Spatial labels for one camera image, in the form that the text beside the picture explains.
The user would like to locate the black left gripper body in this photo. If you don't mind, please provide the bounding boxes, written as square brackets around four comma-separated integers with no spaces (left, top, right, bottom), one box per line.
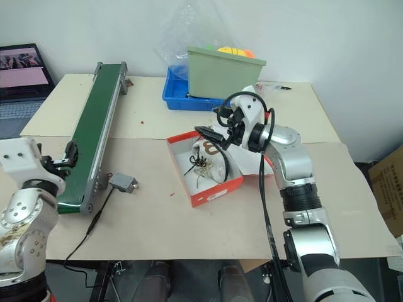
[40,155,73,179]

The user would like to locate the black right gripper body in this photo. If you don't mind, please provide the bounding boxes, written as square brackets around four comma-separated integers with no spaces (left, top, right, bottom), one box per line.
[219,106,250,149]

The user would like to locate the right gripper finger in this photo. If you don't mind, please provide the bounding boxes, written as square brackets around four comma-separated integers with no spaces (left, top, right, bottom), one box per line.
[212,106,231,128]
[194,125,229,150]

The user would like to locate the white shoe with black laces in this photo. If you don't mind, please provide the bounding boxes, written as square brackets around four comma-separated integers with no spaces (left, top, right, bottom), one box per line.
[184,139,231,184]

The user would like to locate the red and white shoebox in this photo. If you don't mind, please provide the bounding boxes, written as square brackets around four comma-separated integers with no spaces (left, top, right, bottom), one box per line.
[166,131,275,209]

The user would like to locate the green conveyor belt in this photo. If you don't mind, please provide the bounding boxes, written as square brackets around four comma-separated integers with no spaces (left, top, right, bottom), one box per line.
[56,62,128,216]

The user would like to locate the pale green plastic bin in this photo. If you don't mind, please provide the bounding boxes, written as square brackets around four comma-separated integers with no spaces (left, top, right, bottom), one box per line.
[186,46,268,101]

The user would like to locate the clear plastic packet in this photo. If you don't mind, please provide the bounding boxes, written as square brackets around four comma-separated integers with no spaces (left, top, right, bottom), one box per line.
[254,82,279,93]

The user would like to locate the blue plastic bin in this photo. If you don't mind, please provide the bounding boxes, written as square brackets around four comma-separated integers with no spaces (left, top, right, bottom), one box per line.
[162,65,228,112]

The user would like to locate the grey conveyor control box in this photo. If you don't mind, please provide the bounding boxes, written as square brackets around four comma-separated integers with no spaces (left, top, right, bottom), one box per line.
[109,172,140,194]

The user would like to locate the yellow toy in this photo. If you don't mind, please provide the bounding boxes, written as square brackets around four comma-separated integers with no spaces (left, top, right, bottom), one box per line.
[216,46,247,57]

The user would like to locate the laptop computer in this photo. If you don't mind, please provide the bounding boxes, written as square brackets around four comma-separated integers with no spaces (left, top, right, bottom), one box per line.
[0,43,56,140]

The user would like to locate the clear plastic bag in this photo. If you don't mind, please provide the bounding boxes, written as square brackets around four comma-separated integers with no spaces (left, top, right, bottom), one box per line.
[152,0,244,83]

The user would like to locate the brown cardboard box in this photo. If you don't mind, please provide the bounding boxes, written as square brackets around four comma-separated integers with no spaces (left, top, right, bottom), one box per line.
[367,147,403,239]

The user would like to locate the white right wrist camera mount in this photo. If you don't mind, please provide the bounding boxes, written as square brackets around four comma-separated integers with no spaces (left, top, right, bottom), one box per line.
[231,92,269,139]

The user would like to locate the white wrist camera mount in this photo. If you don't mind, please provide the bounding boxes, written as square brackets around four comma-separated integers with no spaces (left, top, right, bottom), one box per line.
[231,92,269,139]
[0,137,67,193]

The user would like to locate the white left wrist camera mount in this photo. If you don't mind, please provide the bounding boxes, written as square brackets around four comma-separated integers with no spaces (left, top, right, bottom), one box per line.
[0,137,67,193]

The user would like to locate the black conveyor power cable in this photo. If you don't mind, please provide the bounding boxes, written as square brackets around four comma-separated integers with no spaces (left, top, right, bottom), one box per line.
[62,179,116,289]

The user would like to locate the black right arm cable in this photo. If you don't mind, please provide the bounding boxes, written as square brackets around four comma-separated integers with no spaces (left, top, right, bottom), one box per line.
[219,91,294,302]

